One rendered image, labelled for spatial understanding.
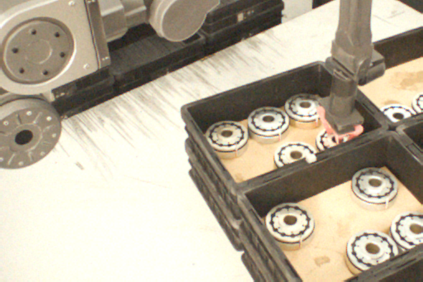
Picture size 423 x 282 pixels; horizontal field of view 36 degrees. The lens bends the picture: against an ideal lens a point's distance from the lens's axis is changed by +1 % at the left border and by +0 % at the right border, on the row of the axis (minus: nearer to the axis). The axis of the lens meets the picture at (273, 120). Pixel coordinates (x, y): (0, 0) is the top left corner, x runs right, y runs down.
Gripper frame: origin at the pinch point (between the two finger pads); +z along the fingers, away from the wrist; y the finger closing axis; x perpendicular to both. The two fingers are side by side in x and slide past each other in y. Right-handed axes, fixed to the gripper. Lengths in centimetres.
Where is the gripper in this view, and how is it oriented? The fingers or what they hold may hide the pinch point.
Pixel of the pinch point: (336, 139)
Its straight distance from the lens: 151.4
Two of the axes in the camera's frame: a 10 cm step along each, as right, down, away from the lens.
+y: -4.1, -6.1, 6.8
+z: -0.5, 7.6, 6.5
